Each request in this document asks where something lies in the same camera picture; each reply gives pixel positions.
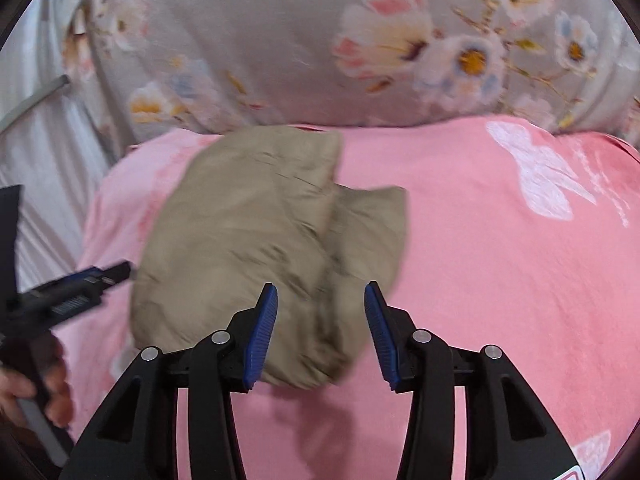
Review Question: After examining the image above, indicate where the silver satin curtain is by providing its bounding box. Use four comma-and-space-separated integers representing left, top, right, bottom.
1, 0, 107, 289

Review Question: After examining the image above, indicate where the grey floral quilt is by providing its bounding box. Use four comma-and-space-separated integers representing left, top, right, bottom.
63, 0, 639, 153

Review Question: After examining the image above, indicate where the olive quilted jacket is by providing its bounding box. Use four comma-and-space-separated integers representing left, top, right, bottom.
130, 126, 408, 389

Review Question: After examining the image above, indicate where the pink plush blanket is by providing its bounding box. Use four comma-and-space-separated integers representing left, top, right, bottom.
58, 116, 639, 479

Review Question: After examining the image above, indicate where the person left hand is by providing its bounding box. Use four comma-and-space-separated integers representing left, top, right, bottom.
1, 337, 74, 428

